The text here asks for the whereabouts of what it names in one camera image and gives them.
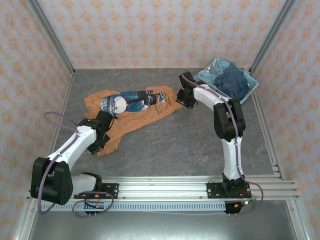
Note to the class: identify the aluminium mounting rail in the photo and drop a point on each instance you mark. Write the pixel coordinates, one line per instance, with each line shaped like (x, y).
(162, 190)

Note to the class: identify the aluminium frame leg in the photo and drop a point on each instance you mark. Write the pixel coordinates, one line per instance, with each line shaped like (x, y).
(23, 222)
(298, 222)

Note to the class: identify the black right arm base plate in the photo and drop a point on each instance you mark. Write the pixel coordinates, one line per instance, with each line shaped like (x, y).
(213, 190)

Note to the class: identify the orange t-shirt with blue print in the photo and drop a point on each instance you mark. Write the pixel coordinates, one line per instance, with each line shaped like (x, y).
(150, 115)

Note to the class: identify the small circuit board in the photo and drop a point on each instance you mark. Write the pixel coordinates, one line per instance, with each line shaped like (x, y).
(250, 201)
(98, 206)

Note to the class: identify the aluminium side rail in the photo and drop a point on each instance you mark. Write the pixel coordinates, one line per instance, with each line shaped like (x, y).
(267, 140)
(60, 120)

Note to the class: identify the grey metal sheet panel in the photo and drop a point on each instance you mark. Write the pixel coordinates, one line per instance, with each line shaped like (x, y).
(162, 227)

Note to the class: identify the light blue plastic basket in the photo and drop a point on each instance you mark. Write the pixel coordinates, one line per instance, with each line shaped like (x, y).
(250, 93)

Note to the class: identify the light blue printed t-shirt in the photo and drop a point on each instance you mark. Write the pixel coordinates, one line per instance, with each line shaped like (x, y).
(220, 65)

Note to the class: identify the aluminium frame post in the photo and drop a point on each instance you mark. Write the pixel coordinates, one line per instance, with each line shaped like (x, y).
(50, 35)
(272, 35)

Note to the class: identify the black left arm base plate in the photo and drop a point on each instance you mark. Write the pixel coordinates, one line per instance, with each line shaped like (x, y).
(111, 190)

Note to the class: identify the dark blue t-shirt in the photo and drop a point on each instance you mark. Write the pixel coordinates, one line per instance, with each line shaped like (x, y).
(232, 82)

